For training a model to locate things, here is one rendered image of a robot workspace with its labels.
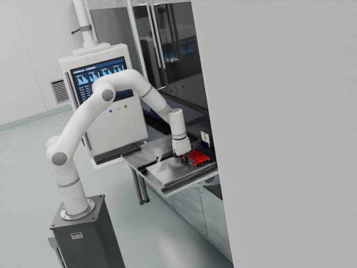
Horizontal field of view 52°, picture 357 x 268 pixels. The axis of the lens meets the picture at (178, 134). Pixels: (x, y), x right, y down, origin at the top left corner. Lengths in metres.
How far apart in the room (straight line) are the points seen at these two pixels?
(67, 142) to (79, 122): 0.12
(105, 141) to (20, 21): 4.62
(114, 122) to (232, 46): 2.58
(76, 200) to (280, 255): 1.77
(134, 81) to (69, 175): 0.59
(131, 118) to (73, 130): 1.03
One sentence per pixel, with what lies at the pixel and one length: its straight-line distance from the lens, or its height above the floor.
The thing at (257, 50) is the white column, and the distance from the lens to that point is 0.26.
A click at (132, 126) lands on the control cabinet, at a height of 0.94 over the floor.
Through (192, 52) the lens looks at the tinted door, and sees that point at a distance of 2.09.
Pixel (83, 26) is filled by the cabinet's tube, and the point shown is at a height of 1.73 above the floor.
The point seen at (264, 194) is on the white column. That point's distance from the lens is 0.32.
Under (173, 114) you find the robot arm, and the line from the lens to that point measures 2.03.
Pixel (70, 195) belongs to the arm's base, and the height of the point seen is 0.99.
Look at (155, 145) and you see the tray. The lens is 2.59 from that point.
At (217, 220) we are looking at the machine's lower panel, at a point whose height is 0.39.
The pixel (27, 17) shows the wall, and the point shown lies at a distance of 7.22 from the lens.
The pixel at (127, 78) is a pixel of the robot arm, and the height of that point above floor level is 1.51.
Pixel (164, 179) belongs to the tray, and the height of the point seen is 0.88.
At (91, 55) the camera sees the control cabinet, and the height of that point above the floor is 1.54.
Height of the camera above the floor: 1.92
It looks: 22 degrees down
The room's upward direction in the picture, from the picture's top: 11 degrees counter-clockwise
